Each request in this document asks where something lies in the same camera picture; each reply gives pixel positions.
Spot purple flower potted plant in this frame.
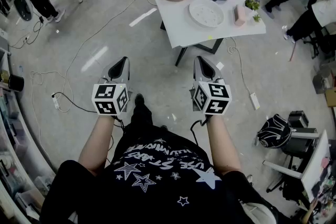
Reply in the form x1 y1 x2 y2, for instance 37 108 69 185
244 0 261 18

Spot pink digital clock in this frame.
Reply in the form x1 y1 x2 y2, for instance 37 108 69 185
233 4 247 27

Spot cluttered storage shelf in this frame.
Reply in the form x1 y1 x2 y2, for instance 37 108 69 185
0 34 56 224

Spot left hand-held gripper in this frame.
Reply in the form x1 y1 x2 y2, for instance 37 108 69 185
91 56 132 116

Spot person's left forearm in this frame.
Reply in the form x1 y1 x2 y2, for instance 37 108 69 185
78 113 119 177

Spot white perforated steamer plate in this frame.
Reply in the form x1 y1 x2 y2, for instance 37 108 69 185
188 0 225 29

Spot person's black trousers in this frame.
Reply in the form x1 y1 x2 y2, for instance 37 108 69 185
129 102 169 140

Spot white desk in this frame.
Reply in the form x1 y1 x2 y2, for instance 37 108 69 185
263 129 332 203

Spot black cylinder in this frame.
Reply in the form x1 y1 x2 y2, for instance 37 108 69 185
8 74 25 92

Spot person's black star print shirt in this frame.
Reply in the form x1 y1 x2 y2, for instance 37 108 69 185
39 123 279 224

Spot person's right forearm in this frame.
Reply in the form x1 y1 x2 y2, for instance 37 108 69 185
205 114 243 174

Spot white square table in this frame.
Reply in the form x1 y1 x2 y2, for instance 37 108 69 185
160 20 225 67

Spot grey pouch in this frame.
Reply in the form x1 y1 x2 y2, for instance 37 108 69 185
240 201 277 224

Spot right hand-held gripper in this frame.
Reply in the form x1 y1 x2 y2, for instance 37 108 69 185
189 56 233 115

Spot black equipment case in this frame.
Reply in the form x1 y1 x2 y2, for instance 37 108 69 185
287 110 310 129

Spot white power strip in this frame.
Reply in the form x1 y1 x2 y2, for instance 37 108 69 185
50 92 61 110

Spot person's left shoe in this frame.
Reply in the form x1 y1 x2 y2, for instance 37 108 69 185
134 93 145 107

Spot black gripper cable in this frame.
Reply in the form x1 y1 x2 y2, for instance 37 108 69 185
112 114 126 130
190 115 211 135

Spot black and white backpack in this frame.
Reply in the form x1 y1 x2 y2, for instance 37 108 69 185
255 113 292 150

